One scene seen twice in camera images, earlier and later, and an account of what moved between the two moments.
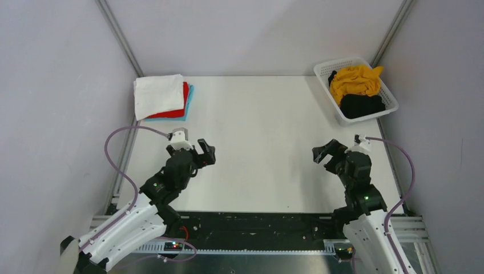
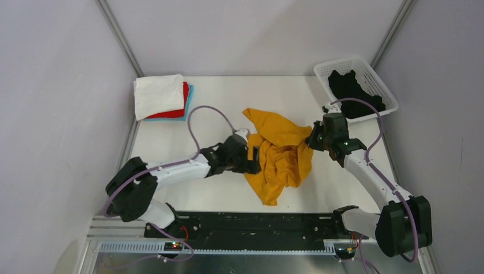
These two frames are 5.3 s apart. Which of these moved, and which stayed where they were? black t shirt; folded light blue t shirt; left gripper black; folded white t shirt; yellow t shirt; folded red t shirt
Moved: yellow t shirt; left gripper black
Stayed: folded red t shirt; folded light blue t shirt; black t shirt; folded white t shirt
